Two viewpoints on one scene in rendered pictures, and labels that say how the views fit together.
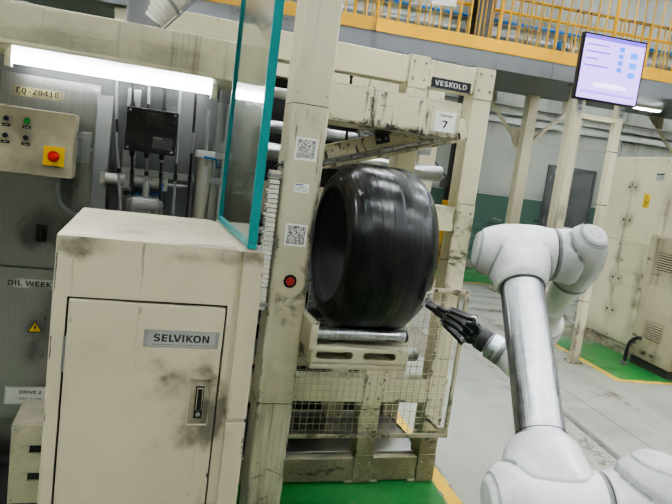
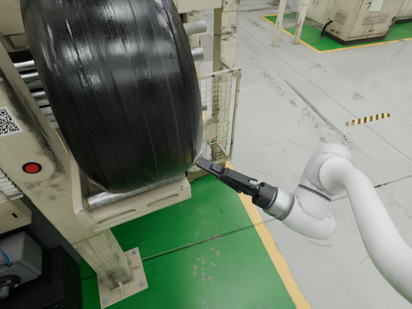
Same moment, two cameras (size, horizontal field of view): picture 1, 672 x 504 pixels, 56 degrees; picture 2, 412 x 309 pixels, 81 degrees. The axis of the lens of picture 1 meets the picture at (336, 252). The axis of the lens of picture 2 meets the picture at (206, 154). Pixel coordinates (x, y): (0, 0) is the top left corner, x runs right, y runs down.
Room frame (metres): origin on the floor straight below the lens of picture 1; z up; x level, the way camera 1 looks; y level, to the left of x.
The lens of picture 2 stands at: (1.60, -0.29, 1.57)
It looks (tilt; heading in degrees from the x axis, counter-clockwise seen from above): 45 degrees down; 353
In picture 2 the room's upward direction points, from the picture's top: straight up
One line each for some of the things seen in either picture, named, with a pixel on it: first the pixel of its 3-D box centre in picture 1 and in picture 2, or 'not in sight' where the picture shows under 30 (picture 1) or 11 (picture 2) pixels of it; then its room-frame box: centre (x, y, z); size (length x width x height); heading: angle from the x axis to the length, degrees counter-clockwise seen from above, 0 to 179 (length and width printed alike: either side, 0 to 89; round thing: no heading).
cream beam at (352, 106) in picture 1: (380, 112); not in sight; (2.59, -0.10, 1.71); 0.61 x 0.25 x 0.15; 108
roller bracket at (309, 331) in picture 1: (300, 321); (80, 175); (2.21, 0.09, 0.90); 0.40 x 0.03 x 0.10; 18
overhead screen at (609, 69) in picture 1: (609, 70); not in sight; (5.54, -2.12, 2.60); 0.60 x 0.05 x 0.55; 101
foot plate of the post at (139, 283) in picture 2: not in sight; (120, 274); (2.17, 0.16, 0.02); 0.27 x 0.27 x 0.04; 18
